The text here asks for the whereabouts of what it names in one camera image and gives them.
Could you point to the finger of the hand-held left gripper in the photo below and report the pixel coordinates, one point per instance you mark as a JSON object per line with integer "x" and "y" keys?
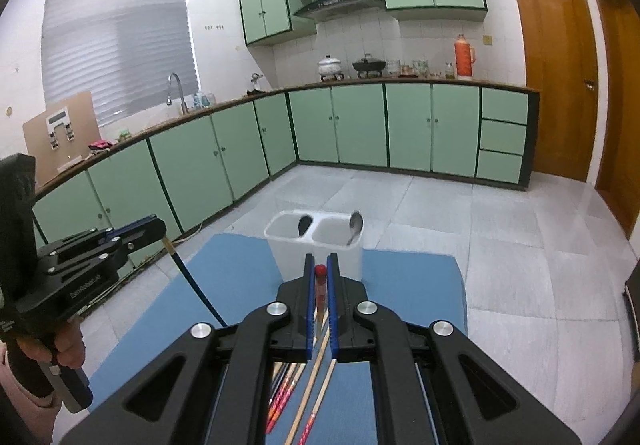
{"x": 130, "y": 226}
{"x": 145, "y": 237}

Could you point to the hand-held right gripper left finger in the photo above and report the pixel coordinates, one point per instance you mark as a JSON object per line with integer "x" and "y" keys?
{"x": 309, "y": 305}

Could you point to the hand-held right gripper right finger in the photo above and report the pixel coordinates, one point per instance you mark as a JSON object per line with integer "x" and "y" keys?
{"x": 334, "y": 310}

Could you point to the white two-compartment utensil holder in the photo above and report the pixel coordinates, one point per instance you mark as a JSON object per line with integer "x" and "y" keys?
{"x": 295, "y": 260}

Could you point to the wooden chopstick red end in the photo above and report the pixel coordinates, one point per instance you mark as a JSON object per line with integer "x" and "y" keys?
{"x": 320, "y": 395}

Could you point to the person's left forearm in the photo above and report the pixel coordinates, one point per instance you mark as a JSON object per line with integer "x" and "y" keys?
{"x": 20, "y": 417}

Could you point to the person's left hand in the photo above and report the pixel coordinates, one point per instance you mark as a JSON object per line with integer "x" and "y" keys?
{"x": 70, "y": 345}

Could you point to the blue mat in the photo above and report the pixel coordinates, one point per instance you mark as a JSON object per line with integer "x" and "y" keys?
{"x": 240, "y": 275}

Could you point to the black spoon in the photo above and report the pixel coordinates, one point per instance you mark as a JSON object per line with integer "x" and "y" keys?
{"x": 304, "y": 224}

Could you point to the red cloth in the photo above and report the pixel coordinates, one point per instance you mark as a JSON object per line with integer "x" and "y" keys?
{"x": 100, "y": 145}

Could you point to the metal spoon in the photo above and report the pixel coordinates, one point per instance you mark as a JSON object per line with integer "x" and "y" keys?
{"x": 356, "y": 221}

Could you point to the cardboard board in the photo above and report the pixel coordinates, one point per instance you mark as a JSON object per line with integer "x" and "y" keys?
{"x": 80, "y": 135}

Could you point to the clear plastic container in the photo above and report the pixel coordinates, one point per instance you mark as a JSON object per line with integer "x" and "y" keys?
{"x": 204, "y": 100}

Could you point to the metal faucet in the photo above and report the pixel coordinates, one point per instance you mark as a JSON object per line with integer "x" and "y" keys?
{"x": 174, "y": 74}

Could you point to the grey window blind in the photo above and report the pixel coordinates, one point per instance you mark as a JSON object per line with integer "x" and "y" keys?
{"x": 115, "y": 50}

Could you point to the green base cabinets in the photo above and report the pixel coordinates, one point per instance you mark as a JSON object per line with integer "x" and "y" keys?
{"x": 360, "y": 125}

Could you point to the small kettle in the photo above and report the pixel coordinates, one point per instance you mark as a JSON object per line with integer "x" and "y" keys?
{"x": 256, "y": 84}

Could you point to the white pot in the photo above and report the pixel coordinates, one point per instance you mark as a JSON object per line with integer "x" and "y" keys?
{"x": 330, "y": 67}

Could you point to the black wok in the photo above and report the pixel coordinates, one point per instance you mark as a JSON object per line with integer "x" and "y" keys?
{"x": 369, "y": 65}

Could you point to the glass jar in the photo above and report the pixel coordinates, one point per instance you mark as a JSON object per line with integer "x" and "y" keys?
{"x": 394, "y": 69}

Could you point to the patterned jar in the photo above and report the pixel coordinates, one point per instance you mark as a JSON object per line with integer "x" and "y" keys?
{"x": 421, "y": 69}

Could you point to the orange thermos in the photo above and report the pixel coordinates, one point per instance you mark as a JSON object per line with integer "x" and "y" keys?
{"x": 464, "y": 60}

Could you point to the black appliance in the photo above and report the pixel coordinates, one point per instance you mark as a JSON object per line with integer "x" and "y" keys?
{"x": 632, "y": 310}

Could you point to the black range hood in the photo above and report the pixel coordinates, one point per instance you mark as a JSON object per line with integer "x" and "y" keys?
{"x": 340, "y": 5}

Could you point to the wooden door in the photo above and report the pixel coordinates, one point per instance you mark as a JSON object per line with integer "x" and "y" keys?
{"x": 555, "y": 75}
{"x": 620, "y": 125}

